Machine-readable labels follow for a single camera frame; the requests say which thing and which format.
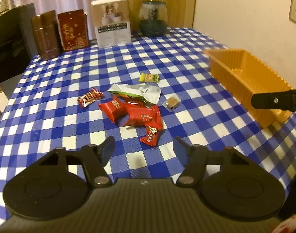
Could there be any red double-happiness candy pack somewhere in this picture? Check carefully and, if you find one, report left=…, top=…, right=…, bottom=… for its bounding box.
left=99, top=96, right=127, bottom=124

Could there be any red brown candy bar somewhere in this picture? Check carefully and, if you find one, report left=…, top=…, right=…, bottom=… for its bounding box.
left=77, top=87, right=103, bottom=108

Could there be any brown clear-wrapped candy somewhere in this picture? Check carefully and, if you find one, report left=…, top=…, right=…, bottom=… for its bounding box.
left=162, top=94, right=181, bottom=111

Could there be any red snack pack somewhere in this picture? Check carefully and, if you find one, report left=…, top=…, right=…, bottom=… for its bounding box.
left=124, top=101, right=160, bottom=126

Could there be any silver green snack bag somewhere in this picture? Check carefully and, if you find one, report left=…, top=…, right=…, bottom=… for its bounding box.
left=108, top=84, right=161, bottom=105

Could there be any yellow green candy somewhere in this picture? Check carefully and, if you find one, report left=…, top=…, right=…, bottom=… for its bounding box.
left=139, top=73, right=159, bottom=83

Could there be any small red cartoon snack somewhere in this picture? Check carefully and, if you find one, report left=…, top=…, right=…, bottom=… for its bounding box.
left=140, top=123, right=163, bottom=147

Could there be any orange plastic tray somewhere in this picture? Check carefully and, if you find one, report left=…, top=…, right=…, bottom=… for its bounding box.
left=204, top=49, right=292, bottom=128

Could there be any blue white checkered tablecloth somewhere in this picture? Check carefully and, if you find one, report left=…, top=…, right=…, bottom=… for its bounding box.
left=0, top=28, right=296, bottom=225

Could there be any brown metal canister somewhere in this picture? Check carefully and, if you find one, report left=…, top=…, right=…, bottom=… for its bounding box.
left=31, top=10, right=62, bottom=61

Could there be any red gift box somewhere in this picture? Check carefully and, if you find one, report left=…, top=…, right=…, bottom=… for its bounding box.
left=58, top=9, right=89, bottom=52

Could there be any dark green glass jar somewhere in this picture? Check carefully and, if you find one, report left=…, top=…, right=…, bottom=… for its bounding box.
left=139, top=0, right=167, bottom=37

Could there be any white product box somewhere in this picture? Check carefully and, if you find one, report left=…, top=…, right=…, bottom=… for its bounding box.
left=91, top=0, right=132, bottom=48

